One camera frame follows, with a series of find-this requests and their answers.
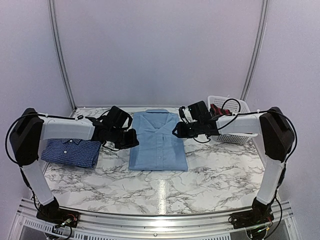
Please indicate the red black plaid shirt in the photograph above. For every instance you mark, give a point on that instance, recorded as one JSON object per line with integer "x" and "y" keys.
{"x": 217, "y": 111}

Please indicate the aluminium corner post right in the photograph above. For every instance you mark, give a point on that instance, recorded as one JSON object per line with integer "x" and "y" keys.
{"x": 256, "y": 48}

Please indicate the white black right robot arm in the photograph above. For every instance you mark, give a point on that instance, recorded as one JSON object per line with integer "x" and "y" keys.
{"x": 278, "y": 133}

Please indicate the light blue long sleeve shirt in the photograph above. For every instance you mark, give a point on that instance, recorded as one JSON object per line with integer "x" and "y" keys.
{"x": 158, "y": 149}

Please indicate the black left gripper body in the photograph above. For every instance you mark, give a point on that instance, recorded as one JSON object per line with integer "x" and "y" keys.
{"x": 112, "y": 137}

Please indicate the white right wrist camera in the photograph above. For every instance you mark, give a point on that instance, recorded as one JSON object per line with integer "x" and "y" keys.
{"x": 184, "y": 113}

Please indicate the aluminium corner post left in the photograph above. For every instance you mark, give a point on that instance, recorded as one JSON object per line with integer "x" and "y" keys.
{"x": 59, "y": 54}

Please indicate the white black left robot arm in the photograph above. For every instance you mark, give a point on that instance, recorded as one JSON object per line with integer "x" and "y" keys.
{"x": 29, "y": 133}

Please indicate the aluminium corner post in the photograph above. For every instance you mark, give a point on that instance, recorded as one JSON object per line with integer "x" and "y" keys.
{"x": 256, "y": 48}
{"x": 59, "y": 54}

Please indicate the navy checked shirt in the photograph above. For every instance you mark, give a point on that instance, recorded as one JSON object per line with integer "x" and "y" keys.
{"x": 72, "y": 152}

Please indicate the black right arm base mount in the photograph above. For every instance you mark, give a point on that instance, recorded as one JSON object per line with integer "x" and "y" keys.
{"x": 259, "y": 214}

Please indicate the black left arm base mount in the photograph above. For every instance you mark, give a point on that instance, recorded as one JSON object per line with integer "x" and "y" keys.
{"x": 52, "y": 213}

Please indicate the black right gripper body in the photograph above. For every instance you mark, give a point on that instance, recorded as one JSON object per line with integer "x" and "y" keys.
{"x": 198, "y": 130}

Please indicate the aluminium front frame rail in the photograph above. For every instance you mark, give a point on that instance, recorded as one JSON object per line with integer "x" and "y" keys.
{"x": 108, "y": 226}

